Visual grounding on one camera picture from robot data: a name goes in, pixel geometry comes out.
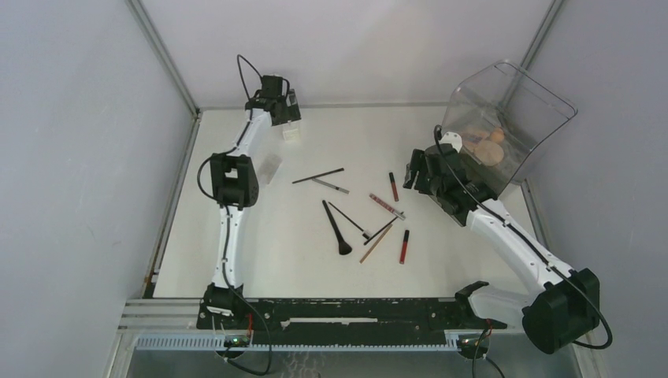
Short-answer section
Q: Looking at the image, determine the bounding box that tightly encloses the white cube box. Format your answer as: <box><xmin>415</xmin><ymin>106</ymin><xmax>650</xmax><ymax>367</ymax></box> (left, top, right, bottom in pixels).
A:
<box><xmin>282</xmin><ymin>123</ymin><xmax>301</xmax><ymax>142</ymax></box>

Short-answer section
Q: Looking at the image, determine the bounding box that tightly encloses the round beige sponge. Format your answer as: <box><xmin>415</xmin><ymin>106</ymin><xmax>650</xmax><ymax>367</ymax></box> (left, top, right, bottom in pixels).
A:
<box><xmin>473</xmin><ymin>140</ymin><xmax>505</xmax><ymax>166</ymax></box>

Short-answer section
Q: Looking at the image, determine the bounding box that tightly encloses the beige beauty blender sponge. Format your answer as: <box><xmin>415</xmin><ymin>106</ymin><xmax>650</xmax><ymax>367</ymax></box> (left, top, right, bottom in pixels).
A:
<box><xmin>488</xmin><ymin>128</ymin><xmax>505</xmax><ymax>144</ymax></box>

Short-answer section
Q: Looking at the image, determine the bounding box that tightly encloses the clear plastic bottle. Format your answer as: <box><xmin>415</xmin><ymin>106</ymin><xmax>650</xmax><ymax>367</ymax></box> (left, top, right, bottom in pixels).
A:
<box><xmin>257</xmin><ymin>154</ymin><xmax>282</xmax><ymax>187</ymax></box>

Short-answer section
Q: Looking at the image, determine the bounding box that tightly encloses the clear acrylic makeup organizer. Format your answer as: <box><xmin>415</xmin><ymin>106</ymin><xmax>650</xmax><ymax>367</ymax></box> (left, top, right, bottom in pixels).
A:
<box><xmin>442</xmin><ymin>60</ymin><xmax>577</xmax><ymax>194</ymax></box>

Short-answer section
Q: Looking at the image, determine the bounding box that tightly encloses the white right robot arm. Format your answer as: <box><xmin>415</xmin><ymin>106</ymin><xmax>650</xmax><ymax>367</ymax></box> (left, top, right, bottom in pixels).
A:
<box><xmin>403</xmin><ymin>143</ymin><xmax>606</xmax><ymax>354</ymax></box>

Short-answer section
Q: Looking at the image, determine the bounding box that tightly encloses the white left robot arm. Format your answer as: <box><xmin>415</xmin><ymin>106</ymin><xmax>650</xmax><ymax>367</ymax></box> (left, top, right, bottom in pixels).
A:
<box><xmin>197</xmin><ymin>75</ymin><xmax>301</xmax><ymax>328</ymax></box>

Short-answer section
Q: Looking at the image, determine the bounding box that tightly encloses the orange-red lip gloss tube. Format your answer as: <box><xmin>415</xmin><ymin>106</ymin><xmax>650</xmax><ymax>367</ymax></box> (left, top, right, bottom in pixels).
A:
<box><xmin>388</xmin><ymin>172</ymin><xmax>399</xmax><ymax>202</ymax></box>

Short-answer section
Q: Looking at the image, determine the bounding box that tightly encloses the red black liquid lipstick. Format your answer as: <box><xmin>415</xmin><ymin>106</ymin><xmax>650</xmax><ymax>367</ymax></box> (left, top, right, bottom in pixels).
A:
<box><xmin>399</xmin><ymin>230</ymin><xmax>410</xmax><ymax>265</ymax></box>

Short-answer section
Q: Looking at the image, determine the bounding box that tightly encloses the red glitter lip gloss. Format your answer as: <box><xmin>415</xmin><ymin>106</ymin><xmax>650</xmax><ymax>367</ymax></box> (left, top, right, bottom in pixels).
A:
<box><xmin>369</xmin><ymin>193</ymin><xmax>406</xmax><ymax>221</ymax></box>

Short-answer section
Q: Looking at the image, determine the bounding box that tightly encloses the black slim liner brush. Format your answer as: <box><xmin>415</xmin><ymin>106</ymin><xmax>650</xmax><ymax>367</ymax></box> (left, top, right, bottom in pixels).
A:
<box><xmin>363</xmin><ymin>216</ymin><xmax>398</xmax><ymax>246</ymax></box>

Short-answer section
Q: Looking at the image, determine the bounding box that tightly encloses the thin black angled brush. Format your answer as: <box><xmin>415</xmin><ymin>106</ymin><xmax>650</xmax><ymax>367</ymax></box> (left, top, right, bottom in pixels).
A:
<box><xmin>328</xmin><ymin>202</ymin><xmax>372</xmax><ymax>240</ymax></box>

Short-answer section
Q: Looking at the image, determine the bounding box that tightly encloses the gold slim pencil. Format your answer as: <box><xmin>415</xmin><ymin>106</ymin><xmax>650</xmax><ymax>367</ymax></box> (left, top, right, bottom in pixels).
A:
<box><xmin>359</xmin><ymin>224</ymin><xmax>393</xmax><ymax>264</ymax></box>

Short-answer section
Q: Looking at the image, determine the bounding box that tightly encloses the checkered eyeliner pencil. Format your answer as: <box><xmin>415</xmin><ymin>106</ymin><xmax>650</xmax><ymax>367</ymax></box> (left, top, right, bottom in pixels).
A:
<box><xmin>311</xmin><ymin>178</ymin><xmax>350</xmax><ymax>195</ymax></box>

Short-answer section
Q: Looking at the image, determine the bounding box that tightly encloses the large black powder brush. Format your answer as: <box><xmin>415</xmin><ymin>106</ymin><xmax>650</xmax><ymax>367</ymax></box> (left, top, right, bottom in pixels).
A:
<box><xmin>321</xmin><ymin>200</ymin><xmax>353</xmax><ymax>256</ymax></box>

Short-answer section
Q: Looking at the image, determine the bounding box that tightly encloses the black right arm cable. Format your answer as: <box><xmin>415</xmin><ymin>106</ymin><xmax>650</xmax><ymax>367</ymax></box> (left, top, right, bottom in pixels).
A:
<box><xmin>432</xmin><ymin>124</ymin><xmax>614</xmax><ymax>378</ymax></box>

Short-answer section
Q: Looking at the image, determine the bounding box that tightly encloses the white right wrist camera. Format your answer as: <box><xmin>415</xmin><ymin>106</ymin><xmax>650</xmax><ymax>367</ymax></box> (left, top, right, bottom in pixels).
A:
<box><xmin>439</xmin><ymin>132</ymin><xmax>463</xmax><ymax>153</ymax></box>

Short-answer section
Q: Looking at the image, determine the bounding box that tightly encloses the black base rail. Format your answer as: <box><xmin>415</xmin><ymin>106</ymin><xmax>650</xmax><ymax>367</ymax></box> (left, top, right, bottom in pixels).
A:
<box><xmin>196</xmin><ymin>298</ymin><xmax>506</xmax><ymax>347</ymax></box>

